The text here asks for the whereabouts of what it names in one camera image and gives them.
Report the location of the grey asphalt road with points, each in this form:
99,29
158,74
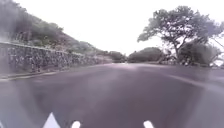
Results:
113,95

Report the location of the dark rounded bush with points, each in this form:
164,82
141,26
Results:
146,55

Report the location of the robot's own part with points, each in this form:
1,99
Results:
76,124
148,124

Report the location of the large spreading tree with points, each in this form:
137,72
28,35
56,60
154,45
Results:
180,25

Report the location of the scrubby hillside slope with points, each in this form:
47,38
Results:
36,31

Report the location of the pale kerb strip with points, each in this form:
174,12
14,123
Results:
26,75

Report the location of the dense green bush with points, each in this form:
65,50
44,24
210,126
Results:
198,54

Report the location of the rough stone retaining wall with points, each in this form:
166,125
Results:
36,58

